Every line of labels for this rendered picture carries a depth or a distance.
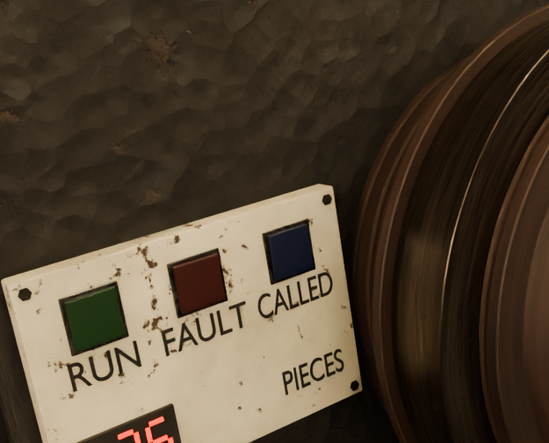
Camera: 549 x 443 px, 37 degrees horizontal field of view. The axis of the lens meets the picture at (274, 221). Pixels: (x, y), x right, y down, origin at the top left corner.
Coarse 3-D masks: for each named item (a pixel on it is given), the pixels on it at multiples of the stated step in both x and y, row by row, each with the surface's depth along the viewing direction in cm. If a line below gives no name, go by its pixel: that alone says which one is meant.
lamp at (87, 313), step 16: (112, 288) 56; (64, 304) 55; (80, 304) 55; (96, 304) 56; (112, 304) 56; (80, 320) 55; (96, 320) 56; (112, 320) 57; (80, 336) 56; (96, 336) 56; (112, 336) 57
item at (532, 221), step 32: (544, 128) 57; (544, 160) 56; (512, 192) 56; (544, 192) 56; (512, 224) 55; (544, 224) 56; (512, 256) 55; (544, 256) 56; (512, 288) 56; (544, 288) 56; (480, 320) 57; (512, 320) 56; (544, 320) 56; (480, 352) 57; (512, 352) 57; (544, 352) 56; (512, 384) 57; (544, 384) 57; (512, 416) 58; (544, 416) 58
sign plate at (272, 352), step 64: (320, 192) 65; (128, 256) 57; (192, 256) 60; (256, 256) 63; (320, 256) 66; (64, 320) 55; (128, 320) 58; (192, 320) 60; (256, 320) 63; (320, 320) 66; (64, 384) 56; (128, 384) 58; (192, 384) 61; (256, 384) 64; (320, 384) 67
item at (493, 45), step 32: (512, 32) 64; (480, 64) 63; (416, 96) 71; (448, 96) 61; (416, 128) 68; (384, 160) 69; (416, 160) 61; (384, 192) 67; (384, 224) 61; (352, 256) 69; (384, 256) 60; (352, 288) 69; (384, 288) 61; (352, 320) 70; (384, 320) 61; (384, 352) 62; (384, 384) 62
